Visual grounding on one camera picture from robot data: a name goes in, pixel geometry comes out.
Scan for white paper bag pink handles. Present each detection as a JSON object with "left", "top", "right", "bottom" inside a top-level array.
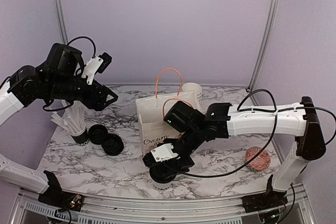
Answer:
[{"left": 135, "top": 75, "right": 201, "bottom": 155}]

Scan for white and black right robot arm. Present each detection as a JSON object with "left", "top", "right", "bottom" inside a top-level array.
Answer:
[{"left": 156, "top": 97, "right": 326, "bottom": 207}]

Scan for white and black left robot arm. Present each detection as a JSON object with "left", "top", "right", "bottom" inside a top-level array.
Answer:
[{"left": 1, "top": 43, "right": 118, "bottom": 206}]

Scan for rear stack of black lids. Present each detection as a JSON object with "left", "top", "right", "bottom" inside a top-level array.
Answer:
[{"left": 88, "top": 124, "right": 108, "bottom": 145}]

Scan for stack of black lids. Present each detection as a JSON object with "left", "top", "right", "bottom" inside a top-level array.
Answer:
[
  {"left": 88, "top": 124, "right": 108, "bottom": 145},
  {"left": 101, "top": 133, "right": 124, "bottom": 156}
]

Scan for front stack of black lids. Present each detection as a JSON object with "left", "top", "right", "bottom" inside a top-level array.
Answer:
[{"left": 101, "top": 133, "right": 124, "bottom": 156}]

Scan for black cup holding straws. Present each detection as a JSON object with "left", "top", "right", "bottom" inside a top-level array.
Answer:
[{"left": 70, "top": 127, "right": 90, "bottom": 146}]

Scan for stack of white paper cups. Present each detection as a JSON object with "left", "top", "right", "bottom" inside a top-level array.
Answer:
[{"left": 182, "top": 82, "right": 203, "bottom": 105}]

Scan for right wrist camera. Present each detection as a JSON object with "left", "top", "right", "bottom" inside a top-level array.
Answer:
[{"left": 142, "top": 143, "right": 179, "bottom": 168}]

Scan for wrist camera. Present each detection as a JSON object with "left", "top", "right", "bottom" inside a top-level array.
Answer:
[
  {"left": 81, "top": 52, "right": 113, "bottom": 85},
  {"left": 142, "top": 143, "right": 179, "bottom": 168}
]

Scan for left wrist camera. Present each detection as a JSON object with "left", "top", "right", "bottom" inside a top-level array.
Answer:
[{"left": 81, "top": 52, "right": 113, "bottom": 85}]

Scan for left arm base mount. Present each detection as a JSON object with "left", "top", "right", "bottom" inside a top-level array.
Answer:
[{"left": 38, "top": 170, "right": 83, "bottom": 212}]

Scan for left aluminium frame post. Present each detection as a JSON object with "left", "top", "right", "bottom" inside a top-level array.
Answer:
[{"left": 53, "top": 0, "right": 69, "bottom": 44}]

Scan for aluminium frame post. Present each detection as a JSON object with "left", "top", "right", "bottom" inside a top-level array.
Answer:
[
  {"left": 248, "top": 0, "right": 279, "bottom": 90},
  {"left": 53, "top": 0, "right": 69, "bottom": 44}
]

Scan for front aluminium rail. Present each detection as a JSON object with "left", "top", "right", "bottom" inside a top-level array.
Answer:
[{"left": 8, "top": 184, "right": 316, "bottom": 223}]

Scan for right aluminium frame post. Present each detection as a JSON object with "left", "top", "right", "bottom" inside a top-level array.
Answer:
[{"left": 248, "top": 0, "right": 279, "bottom": 90}]

